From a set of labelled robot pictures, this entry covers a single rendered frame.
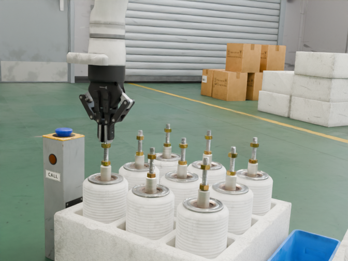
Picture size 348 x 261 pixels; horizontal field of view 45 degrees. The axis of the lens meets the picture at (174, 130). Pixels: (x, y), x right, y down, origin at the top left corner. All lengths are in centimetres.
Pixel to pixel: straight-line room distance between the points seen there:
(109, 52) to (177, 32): 548
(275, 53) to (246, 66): 42
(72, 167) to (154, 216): 30
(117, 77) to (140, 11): 525
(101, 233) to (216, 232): 23
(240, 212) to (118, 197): 25
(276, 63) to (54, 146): 395
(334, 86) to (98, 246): 265
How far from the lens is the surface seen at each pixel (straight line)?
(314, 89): 337
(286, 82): 362
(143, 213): 81
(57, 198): 104
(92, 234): 86
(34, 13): 573
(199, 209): 75
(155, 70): 615
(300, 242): 107
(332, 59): 325
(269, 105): 374
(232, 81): 442
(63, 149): 99
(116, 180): 89
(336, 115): 333
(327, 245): 105
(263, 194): 96
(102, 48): 83
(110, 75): 83
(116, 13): 83
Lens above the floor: 53
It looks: 11 degrees down
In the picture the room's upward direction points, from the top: 3 degrees clockwise
